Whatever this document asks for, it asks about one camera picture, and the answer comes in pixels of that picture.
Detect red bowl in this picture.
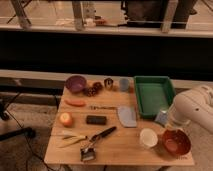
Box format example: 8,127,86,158
162,130,191,156

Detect red yellow apple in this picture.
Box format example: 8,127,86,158
59,112,73,127

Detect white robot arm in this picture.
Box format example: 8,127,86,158
166,85,213,133

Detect dark red grapes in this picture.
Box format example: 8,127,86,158
83,82,103,97

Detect blue grey cup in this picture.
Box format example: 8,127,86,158
119,78,130,92

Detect green plastic tray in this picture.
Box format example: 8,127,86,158
134,76,176,120

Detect orange carrot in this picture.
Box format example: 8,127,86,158
64,99,86,107

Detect white cup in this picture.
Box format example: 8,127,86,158
139,128,158,149

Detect metal fork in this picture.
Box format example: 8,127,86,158
89,106,116,110

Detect purple bowl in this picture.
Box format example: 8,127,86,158
65,75,87,93

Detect black rectangular block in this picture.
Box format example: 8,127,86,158
86,115,107,125

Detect seated person in background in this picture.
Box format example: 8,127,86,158
121,0,167,28

